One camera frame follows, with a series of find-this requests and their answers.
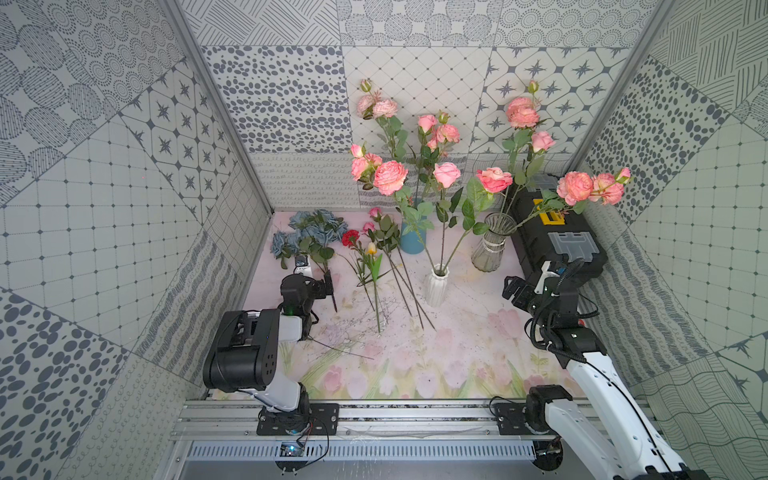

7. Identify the red carnation stem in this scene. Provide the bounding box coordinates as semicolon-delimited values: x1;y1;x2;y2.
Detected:
341;230;378;311

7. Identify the large pink peony spray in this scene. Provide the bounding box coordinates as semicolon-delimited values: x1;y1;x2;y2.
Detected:
502;80;541;213

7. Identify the pink carnation spray stem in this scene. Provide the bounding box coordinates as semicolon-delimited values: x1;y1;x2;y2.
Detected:
355;79;416;165

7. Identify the pink rose single stem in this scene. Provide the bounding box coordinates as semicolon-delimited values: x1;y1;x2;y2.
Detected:
415;115;439;202

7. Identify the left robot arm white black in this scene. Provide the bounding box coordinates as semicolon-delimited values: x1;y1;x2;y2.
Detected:
202;273;339;436

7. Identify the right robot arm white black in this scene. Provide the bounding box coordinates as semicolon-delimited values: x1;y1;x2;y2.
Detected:
502;259;708;479

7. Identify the clear glass vase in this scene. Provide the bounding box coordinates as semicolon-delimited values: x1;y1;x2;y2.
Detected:
471;212;517;273

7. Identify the small white ribbed vase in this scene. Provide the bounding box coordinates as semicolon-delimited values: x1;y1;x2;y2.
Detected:
424;264;450;308

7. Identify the tall blue ceramic vase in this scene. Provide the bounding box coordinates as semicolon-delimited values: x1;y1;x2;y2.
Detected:
400;216;426;255

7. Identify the blue grey rose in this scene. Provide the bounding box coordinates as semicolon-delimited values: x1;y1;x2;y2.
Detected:
270;209;348;280

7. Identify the black toolbox yellow label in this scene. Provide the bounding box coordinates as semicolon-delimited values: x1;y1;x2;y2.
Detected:
504;174;608;285

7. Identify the magenta rosebud stem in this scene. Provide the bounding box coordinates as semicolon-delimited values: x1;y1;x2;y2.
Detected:
363;207;434;329

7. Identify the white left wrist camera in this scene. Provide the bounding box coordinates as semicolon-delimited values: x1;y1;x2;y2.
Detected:
293;254;313;277

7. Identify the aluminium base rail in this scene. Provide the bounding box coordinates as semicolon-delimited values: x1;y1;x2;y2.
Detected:
173;398;664;442

